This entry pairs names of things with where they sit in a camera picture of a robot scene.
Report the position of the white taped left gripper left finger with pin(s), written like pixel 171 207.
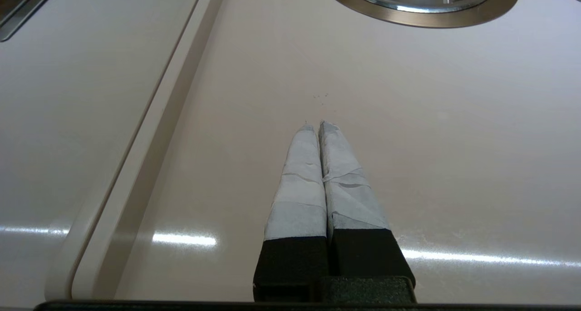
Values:
pixel 297 211

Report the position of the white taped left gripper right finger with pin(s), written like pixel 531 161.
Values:
pixel 354 211

